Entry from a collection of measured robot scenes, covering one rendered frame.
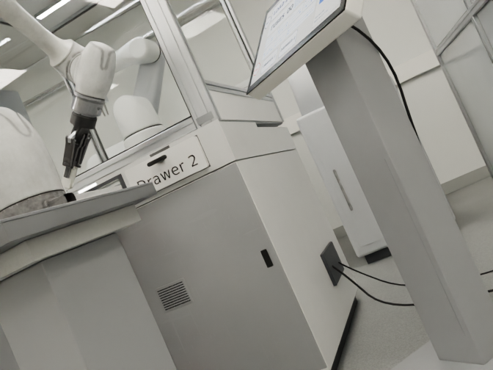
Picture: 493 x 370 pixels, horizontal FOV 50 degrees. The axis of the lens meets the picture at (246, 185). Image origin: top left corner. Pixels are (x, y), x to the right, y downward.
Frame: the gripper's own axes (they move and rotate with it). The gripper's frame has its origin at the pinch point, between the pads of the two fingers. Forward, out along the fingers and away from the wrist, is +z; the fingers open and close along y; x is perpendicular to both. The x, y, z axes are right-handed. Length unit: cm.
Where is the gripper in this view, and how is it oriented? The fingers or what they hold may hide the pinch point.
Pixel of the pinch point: (68, 177)
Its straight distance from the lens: 171.5
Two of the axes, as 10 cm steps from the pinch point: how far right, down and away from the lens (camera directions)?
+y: 1.5, -1.6, 9.8
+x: -9.4, -3.3, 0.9
